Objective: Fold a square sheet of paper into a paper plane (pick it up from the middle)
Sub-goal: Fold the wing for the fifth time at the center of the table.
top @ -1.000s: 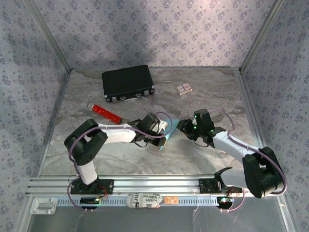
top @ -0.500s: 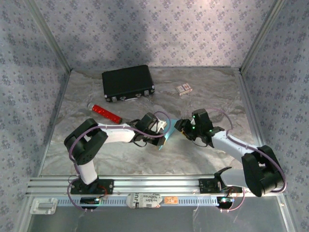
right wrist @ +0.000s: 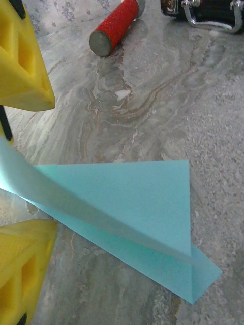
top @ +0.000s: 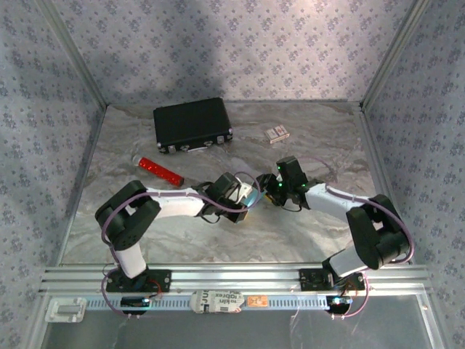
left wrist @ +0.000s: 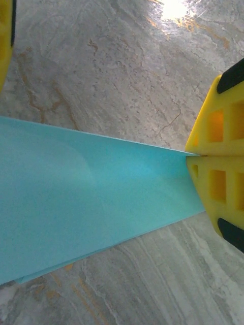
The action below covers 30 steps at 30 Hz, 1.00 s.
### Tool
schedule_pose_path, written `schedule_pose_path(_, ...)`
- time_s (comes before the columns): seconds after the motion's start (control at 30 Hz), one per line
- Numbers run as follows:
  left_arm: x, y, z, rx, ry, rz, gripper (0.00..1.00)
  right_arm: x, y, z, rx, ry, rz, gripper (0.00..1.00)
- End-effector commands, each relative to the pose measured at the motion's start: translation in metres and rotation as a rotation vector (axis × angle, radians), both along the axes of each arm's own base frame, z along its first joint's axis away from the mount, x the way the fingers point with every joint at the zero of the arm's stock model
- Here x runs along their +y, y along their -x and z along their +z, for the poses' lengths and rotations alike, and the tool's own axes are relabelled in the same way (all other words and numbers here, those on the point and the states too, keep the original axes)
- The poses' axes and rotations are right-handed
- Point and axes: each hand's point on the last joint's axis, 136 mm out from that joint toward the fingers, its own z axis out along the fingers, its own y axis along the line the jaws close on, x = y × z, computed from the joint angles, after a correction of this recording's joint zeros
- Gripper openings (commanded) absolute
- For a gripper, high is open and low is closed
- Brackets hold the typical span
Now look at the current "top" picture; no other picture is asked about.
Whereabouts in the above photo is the light blue paper sheet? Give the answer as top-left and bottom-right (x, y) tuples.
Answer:
(242, 188), (264, 214)

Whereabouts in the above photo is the playing card box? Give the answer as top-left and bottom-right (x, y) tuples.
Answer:
(264, 123), (291, 145)

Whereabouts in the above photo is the newspaper wrapped roll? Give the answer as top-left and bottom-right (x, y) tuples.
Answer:
(190, 289), (245, 315)

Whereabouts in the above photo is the red glitter tube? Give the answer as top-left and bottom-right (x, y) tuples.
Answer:
(130, 153), (185, 185)

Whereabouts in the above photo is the black briefcase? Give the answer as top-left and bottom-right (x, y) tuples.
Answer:
(152, 97), (234, 156)

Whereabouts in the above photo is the black right controller board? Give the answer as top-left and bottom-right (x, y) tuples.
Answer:
(325, 295), (353, 313)

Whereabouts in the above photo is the black controller board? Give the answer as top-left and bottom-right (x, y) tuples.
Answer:
(120, 296), (152, 316)
(325, 295), (353, 313)

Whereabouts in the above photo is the black left controller board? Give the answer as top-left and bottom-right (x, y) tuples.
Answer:
(120, 296), (152, 316)

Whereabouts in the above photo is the long aluminium base rail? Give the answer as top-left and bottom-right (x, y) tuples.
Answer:
(38, 265), (432, 294)

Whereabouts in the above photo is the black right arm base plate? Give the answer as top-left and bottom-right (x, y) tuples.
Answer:
(299, 268), (366, 292)

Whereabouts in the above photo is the aluminium side rail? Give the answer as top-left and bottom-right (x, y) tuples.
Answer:
(357, 103), (413, 265)
(54, 105), (110, 266)

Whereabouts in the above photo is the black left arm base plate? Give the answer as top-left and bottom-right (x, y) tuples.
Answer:
(105, 268), (172, 294)

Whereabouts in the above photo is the slotted grey cable duct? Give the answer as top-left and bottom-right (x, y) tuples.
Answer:
(85, 294), (331, 312)

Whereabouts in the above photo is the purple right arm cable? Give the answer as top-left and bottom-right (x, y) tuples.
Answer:
(304, 156), (416, 321)

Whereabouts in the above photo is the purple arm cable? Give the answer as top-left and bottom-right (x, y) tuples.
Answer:
(304, 156), (416, 321)
(100, 170), (262, 321)

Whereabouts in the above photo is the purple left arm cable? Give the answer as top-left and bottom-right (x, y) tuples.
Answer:
(100, 170), (262, 321)

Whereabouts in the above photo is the aluminium corner post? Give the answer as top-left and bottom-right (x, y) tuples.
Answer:
(38, 0), (110, 108)
(359, 0), (435, 110)

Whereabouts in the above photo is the white plastic bracket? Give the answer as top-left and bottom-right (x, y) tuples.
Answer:
(44, 297), (88, 324)

